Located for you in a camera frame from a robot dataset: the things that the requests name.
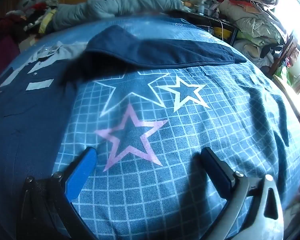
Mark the wooden rack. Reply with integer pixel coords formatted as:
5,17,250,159
267,35,300,78

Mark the dark nightstand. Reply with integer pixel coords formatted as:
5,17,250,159
185,11,238,46

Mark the yellow pillow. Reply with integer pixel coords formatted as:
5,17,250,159
39,9,58,34

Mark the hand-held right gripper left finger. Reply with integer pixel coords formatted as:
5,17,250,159
16,146,98,240

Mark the grey plush toy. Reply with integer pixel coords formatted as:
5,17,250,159
22,0,40,8

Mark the grey quilt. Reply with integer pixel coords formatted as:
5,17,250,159
51,0,184,30

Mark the bright window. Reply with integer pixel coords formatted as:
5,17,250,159
275,0,300,80

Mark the clutter of small bottles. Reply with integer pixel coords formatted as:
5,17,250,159
187,0,228,18

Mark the green bag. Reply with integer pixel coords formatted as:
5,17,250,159
276,65,291,86

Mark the yellow box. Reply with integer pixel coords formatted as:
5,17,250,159
213,26,232,40

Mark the maroon garment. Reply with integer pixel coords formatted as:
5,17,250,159
0,15,22,55

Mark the blue checked star bedsheet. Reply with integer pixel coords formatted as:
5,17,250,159
0,12,300,240

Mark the white cable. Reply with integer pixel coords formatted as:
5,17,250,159
219,21,227,41

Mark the pile of red black clothes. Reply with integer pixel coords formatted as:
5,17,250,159
6,1,59,30

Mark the navy jacket with grey patches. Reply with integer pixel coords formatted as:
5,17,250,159
0,25,248,240

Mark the pile of folded bedding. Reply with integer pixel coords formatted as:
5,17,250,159
219,0,290,64

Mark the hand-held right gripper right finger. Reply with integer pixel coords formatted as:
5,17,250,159
201,147,285,240

